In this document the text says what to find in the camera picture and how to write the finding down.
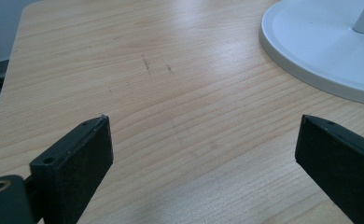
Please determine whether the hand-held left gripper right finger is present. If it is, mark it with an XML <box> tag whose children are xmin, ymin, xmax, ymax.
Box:
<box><xmin>294</xmin><ymin>114</ymin><xmax>364</xmax><ymax>224</ymax></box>

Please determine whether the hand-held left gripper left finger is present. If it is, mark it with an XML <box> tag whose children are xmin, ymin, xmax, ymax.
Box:
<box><xmin>29</xmin><ymin>114</ymin><xmax>114</xmax><ymax>224</ymax></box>

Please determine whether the white round stand base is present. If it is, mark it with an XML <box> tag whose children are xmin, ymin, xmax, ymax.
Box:
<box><xmin>259</xmin><ymin>0</ymin><xmax>364</xmax><ymax>107</ymax></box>

